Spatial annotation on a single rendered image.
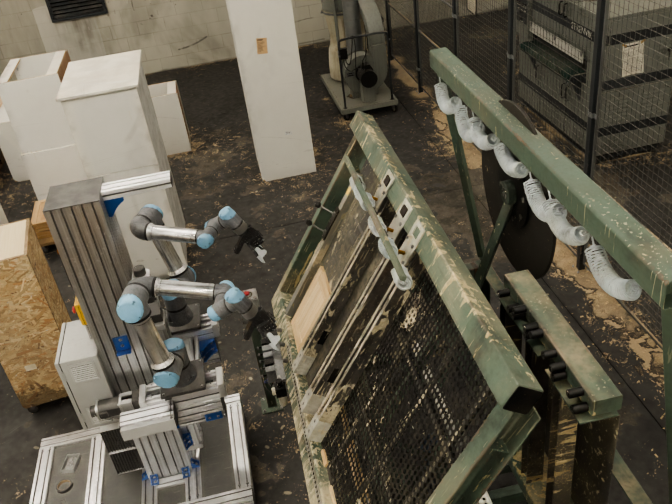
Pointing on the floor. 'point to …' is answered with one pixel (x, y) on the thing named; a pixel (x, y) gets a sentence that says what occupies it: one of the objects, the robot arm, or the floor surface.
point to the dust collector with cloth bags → (357, 57)
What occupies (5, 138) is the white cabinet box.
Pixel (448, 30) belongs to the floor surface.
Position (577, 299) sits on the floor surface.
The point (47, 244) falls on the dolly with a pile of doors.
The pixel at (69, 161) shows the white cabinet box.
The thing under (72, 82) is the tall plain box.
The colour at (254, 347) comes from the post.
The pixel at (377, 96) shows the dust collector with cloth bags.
